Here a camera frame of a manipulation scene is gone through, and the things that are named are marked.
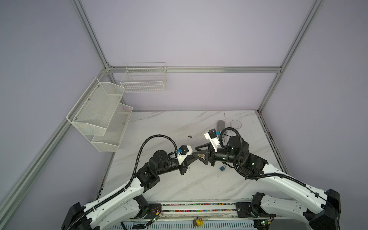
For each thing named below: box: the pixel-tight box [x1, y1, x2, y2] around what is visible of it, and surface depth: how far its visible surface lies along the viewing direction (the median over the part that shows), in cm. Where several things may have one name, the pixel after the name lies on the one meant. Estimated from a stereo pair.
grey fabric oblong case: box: [217, 119, 226, 132], surface depth 111 cm
